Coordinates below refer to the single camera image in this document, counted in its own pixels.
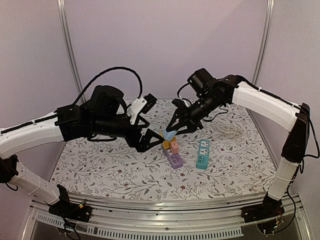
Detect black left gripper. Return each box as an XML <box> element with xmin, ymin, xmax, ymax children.
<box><xmin>91</xmin><ymin>115</ymin><xmax>165</xmax><ymax>153</ymax></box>

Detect blue plug adapter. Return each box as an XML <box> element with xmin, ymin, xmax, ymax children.
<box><xmin>162</xmin><ymin>129</ymin><xmax>177</xmax><ymax>141</ymax></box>

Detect yellow cube socket adapter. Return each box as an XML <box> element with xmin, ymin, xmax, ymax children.
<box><xmin>162</xmin><ymin>137</ymin><xmax>176</xmax><ymax>150</ymax></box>

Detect pink plug adapter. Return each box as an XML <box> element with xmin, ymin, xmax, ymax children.
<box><xmin>170</xmin><ymin>141</ymin><xmax>179</xmax><ymax>154</ymax></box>

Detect purple power strip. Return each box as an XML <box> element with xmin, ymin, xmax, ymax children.
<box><xmin>163</xmin><ymin>148</ymin><xmax>184</xmax><ymax>169</ymax></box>

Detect white teal strip cable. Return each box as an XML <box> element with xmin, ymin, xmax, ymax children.
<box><xmin>214</xmin><ymin>122</ymin><xmax>245</xmax><ymax>139</ymax></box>

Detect teal power strip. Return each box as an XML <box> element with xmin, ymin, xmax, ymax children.
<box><xmin>196</xmin><ymin>139</ymin><xmax>210</xmax><ymax>170</ymax></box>

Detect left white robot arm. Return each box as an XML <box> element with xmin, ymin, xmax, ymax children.
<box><xmin>0</xmin><ymin>85</ymin><xmax>164</xmax><ymax>217</ymax></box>

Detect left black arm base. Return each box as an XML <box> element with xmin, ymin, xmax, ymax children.
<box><xmin>48</xmin><ymin>184</ymin><xmax>92</xmax><ymax>223</ymax></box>

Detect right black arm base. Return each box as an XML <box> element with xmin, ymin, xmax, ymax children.
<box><xmin>240</xmin><ymin>193</ymin><xmax>285</xmax><ymax>223</ymax></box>

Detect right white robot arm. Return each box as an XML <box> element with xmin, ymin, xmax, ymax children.
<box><xmin>164</xmin><ymin>68</ymin><xmax>315</xmax><ymax>218</ymax></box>

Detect floral patterned table mat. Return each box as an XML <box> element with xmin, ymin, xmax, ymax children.
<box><xmin>50</xmin><ymin>105</ymin><xmax>276</xmax><ymax>201</ymax></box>

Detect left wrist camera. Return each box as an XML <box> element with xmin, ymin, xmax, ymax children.
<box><xmin>126</xmin><ymin>93</ymin><xmax>157</xmax><ymax>125</ymax></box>

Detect aluminium front rail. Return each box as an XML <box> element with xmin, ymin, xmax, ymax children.
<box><xmin>21</xmin><ymin>192</ymin><xmax>313</xmax><ymax>240</ymax></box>

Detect right aluminium frame post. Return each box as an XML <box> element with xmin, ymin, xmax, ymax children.
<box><xmin>252</xmin><ymin>0</ymin><xmax>275</xmax><ymax>85</ymax></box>

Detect aluminium frame post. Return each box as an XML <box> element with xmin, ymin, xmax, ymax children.
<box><xmin>252</xmin><ymin>0</ymin><xmax>275</xmax><ymax>85</ymax></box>
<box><xmin>57</xmin><ymin>0</ymin><xmax>83</xmax><ymax>93</ymax></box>

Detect left aluminium frame post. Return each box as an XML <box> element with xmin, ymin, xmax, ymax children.
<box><xmin>57</xmin><ymin>0</ymin><xmax>83</xmax><ymax>93</ymax></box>

